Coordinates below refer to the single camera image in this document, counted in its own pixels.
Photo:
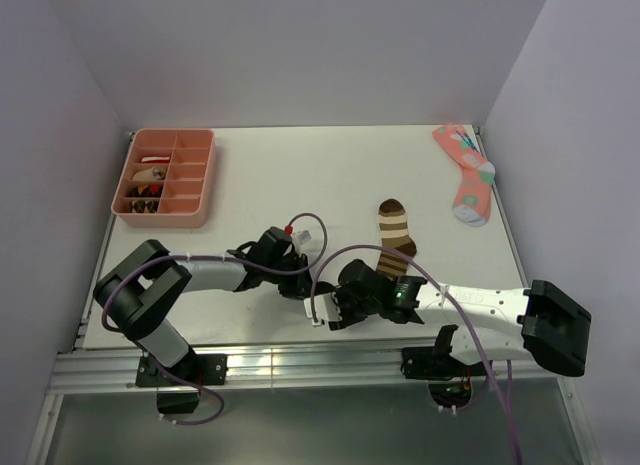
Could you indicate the beige rolled sock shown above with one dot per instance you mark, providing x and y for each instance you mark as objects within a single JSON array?
[{"x": 150, "y": 174}]

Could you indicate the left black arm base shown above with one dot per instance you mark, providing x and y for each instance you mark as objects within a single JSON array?
[{"x": 182, "y": 388}]

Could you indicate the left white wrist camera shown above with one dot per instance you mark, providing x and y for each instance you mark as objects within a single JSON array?
[{"x": 298, "y": 238}]

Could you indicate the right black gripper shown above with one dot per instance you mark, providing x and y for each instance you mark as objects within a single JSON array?
[{"x": 347, "y": 320}]

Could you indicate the pink divided organizer tray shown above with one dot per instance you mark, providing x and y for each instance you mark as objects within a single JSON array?
[{"x": 167, "y": 178}]

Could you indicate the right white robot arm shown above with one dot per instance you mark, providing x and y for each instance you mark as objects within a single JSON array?
[{"x": 539, "y": 323}]

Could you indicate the pink patterned sock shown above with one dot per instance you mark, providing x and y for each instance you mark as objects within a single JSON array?
[{"x": 472, "y": 203}]

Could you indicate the red white rolled sock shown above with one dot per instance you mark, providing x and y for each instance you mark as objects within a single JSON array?
[{"x": 155, "y": 159}]

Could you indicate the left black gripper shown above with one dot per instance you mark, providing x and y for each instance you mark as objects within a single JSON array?
[{"x": 299, "y": 288}]

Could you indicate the brown argyle rolled sock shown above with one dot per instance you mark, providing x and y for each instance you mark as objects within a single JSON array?
[{"x": 144, "y": 206}]

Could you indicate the dark argyle rolled sock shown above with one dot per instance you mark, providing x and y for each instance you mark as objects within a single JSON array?
[{"x": 146, "y": 191}]

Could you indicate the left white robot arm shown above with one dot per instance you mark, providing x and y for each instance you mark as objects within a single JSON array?
[{"x": 139, "y": 292}]

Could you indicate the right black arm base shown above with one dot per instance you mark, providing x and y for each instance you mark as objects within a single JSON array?
[{"x": 452, "y": 385}]

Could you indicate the brown striped sock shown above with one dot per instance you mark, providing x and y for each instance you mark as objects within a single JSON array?
[{"x": 394, "y": 234}]

